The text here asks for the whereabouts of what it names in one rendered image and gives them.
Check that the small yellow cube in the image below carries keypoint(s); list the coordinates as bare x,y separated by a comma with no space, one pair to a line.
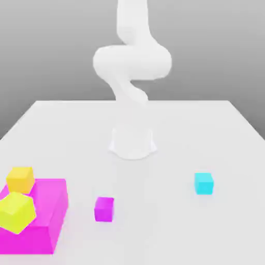
16,213

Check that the small orange cube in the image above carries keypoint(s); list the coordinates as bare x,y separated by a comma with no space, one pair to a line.
20,180

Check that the small purple cube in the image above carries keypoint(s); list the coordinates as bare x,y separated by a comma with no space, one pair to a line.
104,209

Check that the large magenta box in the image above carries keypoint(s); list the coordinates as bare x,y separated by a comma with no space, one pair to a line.
47,207

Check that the small cyan cube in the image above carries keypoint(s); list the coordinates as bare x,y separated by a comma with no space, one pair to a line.
204,184

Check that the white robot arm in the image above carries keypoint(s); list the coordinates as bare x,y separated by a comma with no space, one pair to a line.
132,62

